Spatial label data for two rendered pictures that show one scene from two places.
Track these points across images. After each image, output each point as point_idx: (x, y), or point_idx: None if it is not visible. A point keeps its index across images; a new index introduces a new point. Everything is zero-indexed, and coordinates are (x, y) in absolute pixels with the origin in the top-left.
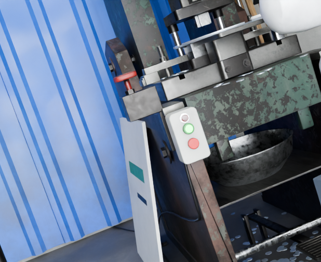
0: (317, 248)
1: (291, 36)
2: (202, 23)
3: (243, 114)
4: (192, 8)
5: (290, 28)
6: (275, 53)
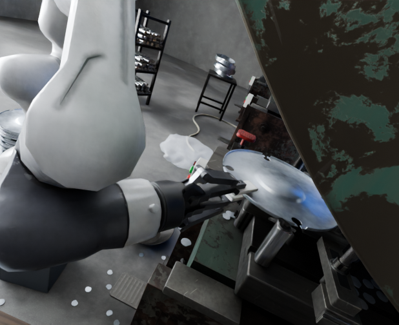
0: (132, 284)
1: (248, 265)
2: None
3: (204, 222)
4: None
5: None
6: (244, 251)
